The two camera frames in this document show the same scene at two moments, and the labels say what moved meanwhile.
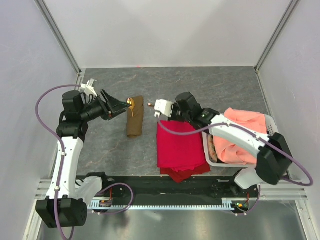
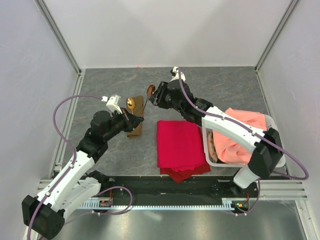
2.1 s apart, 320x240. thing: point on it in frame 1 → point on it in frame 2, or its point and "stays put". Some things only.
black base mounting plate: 155,187 stays put
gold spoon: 131,104 stays put
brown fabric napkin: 135,123 stays put
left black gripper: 115,102 → 130,121
